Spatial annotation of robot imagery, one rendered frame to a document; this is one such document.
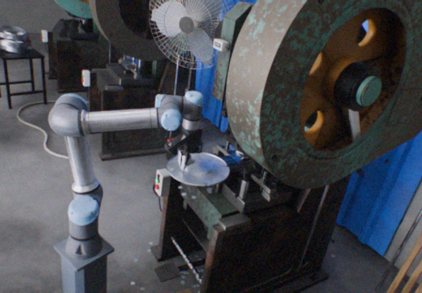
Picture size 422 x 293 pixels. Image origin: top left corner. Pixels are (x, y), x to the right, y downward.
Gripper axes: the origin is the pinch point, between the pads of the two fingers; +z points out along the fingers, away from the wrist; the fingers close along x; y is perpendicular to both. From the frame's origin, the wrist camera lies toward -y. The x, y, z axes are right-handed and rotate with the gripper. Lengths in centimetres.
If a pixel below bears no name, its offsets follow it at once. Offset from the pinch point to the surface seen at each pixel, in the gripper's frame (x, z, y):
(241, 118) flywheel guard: -38, -41, -3
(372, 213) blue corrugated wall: -19, 52, 146
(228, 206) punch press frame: -15.2, 15.3, 18.8
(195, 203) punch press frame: 2.6, 24.4, 12.5
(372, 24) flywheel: -38, -72, 47
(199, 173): -5.3, 1.0, 6.7
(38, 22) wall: 660, 60, 30
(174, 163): 7.8, 1.9, 0.4
